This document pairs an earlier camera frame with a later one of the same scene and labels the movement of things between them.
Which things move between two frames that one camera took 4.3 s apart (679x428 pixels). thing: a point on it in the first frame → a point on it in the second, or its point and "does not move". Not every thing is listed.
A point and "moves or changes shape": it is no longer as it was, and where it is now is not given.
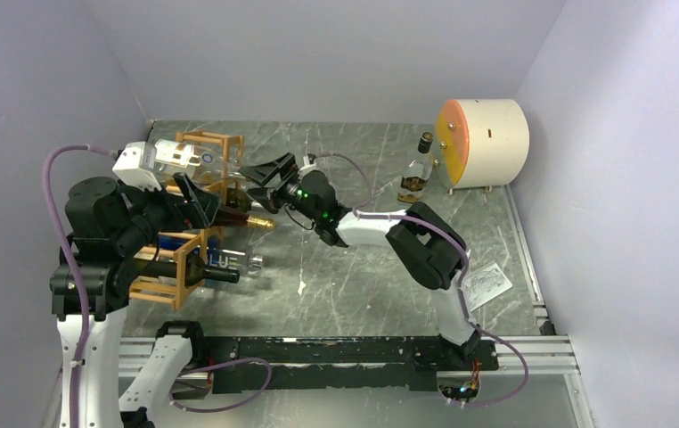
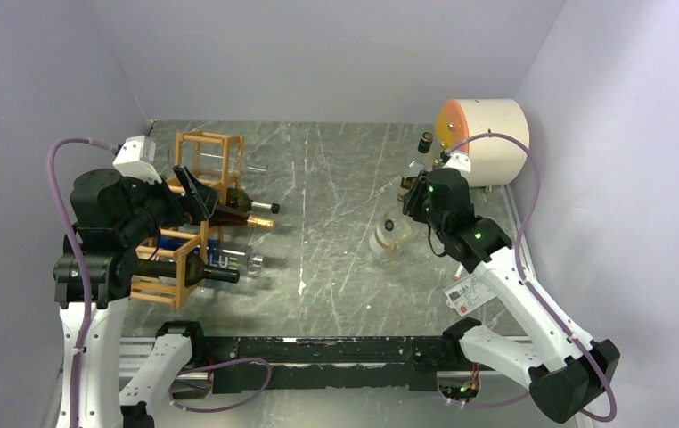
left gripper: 181,214 does not move
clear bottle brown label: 418,168 does not move
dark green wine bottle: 195,271 does not move
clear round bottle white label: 203,165 moves or changes shape
